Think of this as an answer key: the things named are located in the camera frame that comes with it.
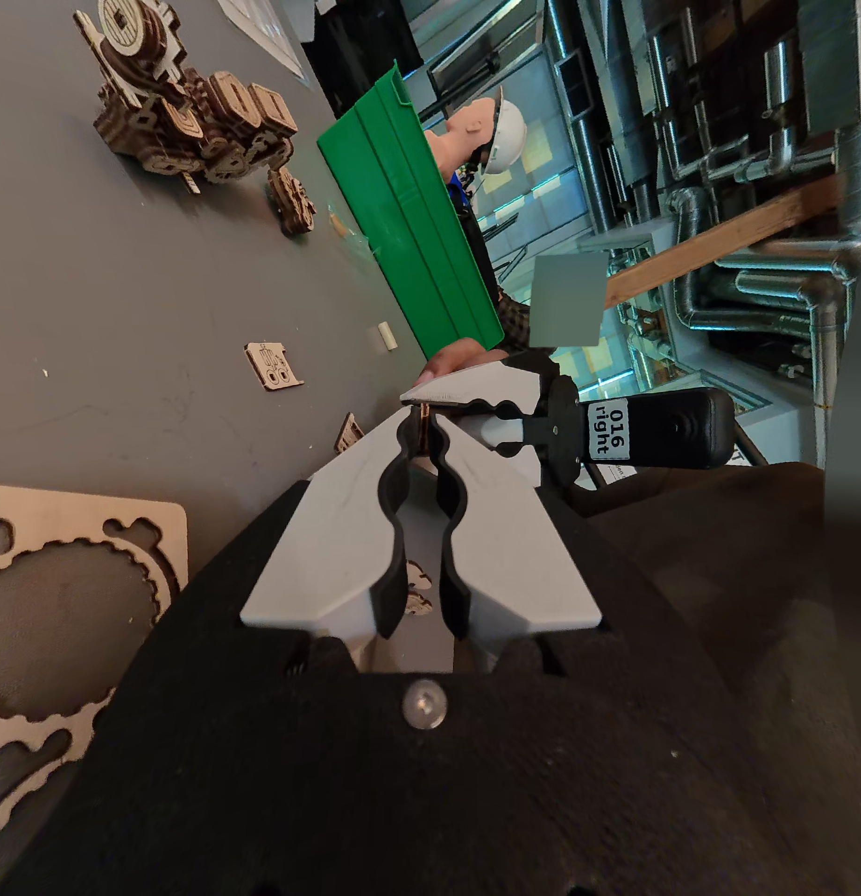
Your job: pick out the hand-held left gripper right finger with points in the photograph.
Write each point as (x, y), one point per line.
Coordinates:
(521, 560)

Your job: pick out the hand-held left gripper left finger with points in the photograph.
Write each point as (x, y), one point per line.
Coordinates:
(325, 553)

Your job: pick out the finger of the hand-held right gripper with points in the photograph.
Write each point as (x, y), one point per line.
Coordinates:
(472, 385)
(504, 435)

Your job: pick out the small wooden puzzle piece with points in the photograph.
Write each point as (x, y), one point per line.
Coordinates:
(423, 428)

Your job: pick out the small wooden part assembly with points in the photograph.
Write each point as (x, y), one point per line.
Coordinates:
(416, 591)

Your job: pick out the wooden puzzle sheet round holes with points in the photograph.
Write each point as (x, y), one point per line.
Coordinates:
(52, 507)

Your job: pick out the person's right forearm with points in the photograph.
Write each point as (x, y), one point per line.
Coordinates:
(703, 560)

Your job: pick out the person's right hand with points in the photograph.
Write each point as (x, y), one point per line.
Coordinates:
(455, 357)

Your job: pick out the small white cylinder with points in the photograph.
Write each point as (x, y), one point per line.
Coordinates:
(386, 336)

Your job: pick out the small wooden card with slots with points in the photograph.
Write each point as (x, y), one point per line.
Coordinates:
(348, 435)

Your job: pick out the green plastic bin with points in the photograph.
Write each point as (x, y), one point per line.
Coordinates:
(416, 231)

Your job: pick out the bundle of metal pipes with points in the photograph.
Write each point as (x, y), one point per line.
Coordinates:
(767, 287)

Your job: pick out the wooden beam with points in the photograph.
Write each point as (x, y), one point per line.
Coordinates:
(724, 241)

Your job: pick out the small wooden card square holes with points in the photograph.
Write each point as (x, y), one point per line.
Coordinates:
(273, 365)

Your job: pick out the mannequin head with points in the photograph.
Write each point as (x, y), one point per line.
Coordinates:
(462, 136)

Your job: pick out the white hard hat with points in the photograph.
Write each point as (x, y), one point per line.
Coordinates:
(509, 129)

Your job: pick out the small wooden wheel part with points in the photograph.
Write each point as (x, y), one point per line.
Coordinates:
(290, 201)

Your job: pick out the black monitor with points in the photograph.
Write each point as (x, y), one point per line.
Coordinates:
(360, 49)

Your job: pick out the wooden mechanical model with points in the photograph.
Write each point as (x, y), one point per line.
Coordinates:
(185, 126)

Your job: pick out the printed instruction sheet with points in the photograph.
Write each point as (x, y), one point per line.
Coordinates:
(262, 31)

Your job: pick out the round spiral metal duct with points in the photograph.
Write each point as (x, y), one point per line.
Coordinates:
(584, 140)

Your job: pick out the large metal ventilation duct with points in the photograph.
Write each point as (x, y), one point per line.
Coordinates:
(833, 63)

